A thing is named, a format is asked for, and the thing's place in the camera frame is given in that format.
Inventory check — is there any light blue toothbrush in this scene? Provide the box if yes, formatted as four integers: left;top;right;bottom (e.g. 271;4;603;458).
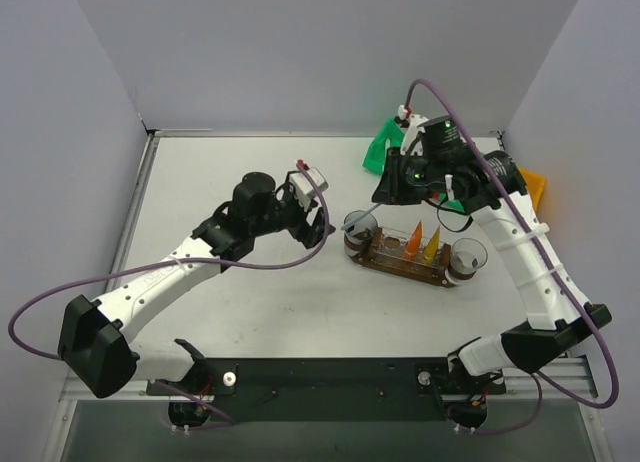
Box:
340;204;380;231

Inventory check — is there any grey glass cup with holder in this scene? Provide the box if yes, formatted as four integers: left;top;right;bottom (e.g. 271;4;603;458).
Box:
343;214;379;257

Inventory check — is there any clear acrylic toothbrush rack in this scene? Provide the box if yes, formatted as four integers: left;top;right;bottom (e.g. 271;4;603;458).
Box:
361;224;451;287

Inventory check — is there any orange toothpaste tube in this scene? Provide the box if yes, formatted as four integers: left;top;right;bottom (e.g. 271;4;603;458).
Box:
403;222;423;260

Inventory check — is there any yellow toothpaste tube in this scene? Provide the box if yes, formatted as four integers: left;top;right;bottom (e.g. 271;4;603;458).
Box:
422;227;440;265

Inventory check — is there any clear glass cup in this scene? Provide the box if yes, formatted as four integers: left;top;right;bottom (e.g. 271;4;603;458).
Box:
445;238;488;286

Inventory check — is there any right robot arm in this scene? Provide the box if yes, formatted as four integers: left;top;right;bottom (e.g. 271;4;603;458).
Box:
372;115;612;377

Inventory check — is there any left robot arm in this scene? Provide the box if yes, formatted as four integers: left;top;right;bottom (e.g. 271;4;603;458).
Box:
58;164;333;398

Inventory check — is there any brown oval wooden tray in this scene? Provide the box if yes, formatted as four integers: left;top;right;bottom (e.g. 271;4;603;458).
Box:
349;228;455;288

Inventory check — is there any green bin with toothbrushes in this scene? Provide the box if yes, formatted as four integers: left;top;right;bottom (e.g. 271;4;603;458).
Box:
362;118;404;175

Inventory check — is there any yellow bin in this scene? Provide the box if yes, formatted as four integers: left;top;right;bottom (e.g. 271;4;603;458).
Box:
519;167;547;211

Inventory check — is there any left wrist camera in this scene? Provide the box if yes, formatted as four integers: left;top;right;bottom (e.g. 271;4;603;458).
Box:
290;167;329;207

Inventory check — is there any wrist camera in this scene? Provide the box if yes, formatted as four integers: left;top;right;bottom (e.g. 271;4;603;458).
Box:
394;105;430;154
290;167;329;207

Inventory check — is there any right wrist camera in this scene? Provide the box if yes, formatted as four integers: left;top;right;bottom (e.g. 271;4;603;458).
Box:
394;105;430;154

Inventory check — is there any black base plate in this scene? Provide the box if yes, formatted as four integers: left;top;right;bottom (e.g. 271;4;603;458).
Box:
146;357;506;425

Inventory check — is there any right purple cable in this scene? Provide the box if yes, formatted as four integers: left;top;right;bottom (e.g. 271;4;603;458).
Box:
405;78;620;436

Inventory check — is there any purple cable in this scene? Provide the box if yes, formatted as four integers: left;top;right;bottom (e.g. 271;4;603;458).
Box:
405;78;620;436
8;169;331;429

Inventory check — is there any aluminium frame rail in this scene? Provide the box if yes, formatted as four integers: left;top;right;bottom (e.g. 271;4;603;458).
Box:
59;354;599;403

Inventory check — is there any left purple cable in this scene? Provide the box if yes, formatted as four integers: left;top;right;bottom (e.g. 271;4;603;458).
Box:
8;169;331;429

